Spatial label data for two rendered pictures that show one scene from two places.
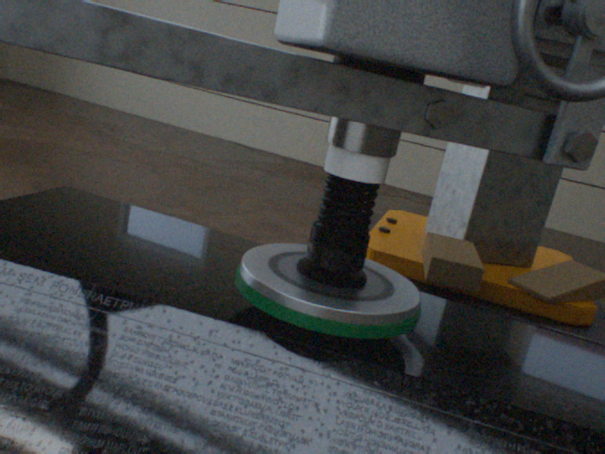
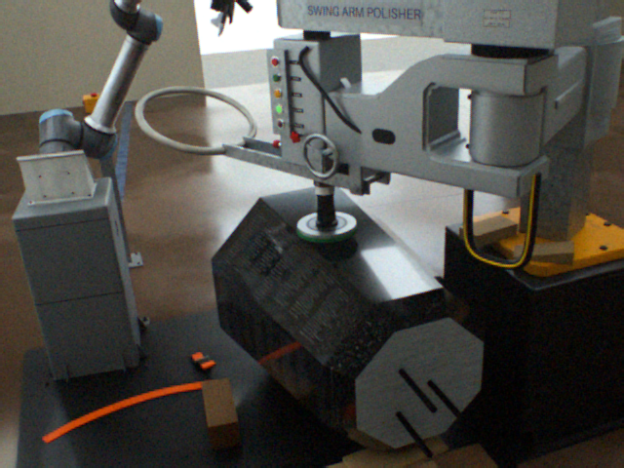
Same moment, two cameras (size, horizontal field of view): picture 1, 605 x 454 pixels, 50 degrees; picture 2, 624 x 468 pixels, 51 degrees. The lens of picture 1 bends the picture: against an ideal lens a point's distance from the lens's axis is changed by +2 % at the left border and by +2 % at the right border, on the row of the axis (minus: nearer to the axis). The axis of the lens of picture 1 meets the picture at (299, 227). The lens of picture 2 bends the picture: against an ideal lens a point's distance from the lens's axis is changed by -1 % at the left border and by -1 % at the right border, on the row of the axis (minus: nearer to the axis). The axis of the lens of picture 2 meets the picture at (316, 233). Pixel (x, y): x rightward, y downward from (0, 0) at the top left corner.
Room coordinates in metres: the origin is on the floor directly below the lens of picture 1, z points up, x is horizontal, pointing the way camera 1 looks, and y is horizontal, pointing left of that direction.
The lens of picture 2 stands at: (-0.48, -1.88, 1.87)
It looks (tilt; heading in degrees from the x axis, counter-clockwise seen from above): 25 degrees down; 58
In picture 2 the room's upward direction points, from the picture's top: 3 degrees counter-clockwise
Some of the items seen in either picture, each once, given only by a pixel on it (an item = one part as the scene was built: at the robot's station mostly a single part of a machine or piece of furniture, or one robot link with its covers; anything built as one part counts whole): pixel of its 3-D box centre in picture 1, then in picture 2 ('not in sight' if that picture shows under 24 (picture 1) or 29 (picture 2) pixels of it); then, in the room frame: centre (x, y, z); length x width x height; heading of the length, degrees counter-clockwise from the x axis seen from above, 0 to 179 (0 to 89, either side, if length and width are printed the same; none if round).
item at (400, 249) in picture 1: (473, 256); (551, 233); (1.50, -0.42, 0.76); 0.49 x 0.49 x 0.05; 76
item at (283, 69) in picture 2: not in sight; (281, 93); (0.58, -0.01, 1.40); 0.08 x 0.03 x 0.28; 107
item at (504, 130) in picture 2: not in sight; (504, 122); (0.90, -0.68, 1.37); 0.19 x 0.19 x 0.20
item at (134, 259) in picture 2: not in sight; (110, 183); (0.49, 2.00, 0.54); 0.20 x 0.20 x 1.09; 76
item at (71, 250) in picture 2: not in sight; (83, 278); (0.04, 1.09, 0.43); 0.50 x 0.50 x 0.85; 70
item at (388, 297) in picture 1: (329, 278); (327, 224); (0.71, -0.05, 0.90); 0.21 x 0.21 x 0.01
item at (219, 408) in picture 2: not in sight; (220, 411); (0.30, 0.21, 0.07); 0.30 x 0.12 x 0.12; 71
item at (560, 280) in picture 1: (560, 279); (543, 250); (1.29, -0.55, 0.80); 0.20 x 0.10 x 0.05; 127
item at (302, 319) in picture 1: (329, 282); (327, 225); (0.71, -0.05, 0.90); 0.22 x 0.22 x 0.04
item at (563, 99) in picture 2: not in sight; (551, 82); (1.31, -0.50, 1.39); 0.74 x 0.34 x 0.25; 23
